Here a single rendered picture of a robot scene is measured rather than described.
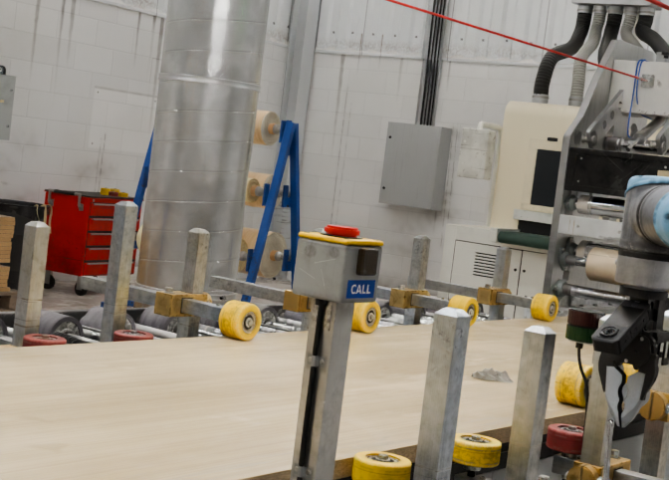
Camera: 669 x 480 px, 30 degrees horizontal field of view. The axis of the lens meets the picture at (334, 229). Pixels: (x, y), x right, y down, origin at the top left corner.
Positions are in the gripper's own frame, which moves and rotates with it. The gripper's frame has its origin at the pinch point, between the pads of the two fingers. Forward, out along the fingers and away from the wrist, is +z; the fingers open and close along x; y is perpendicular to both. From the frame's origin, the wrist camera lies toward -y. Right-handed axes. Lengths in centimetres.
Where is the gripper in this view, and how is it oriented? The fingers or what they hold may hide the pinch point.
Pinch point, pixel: (620, 419)
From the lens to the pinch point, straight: 195.7
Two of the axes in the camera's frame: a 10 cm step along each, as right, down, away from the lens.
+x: -7.9, -1.3, 6.0
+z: -1.2, 9.9, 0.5
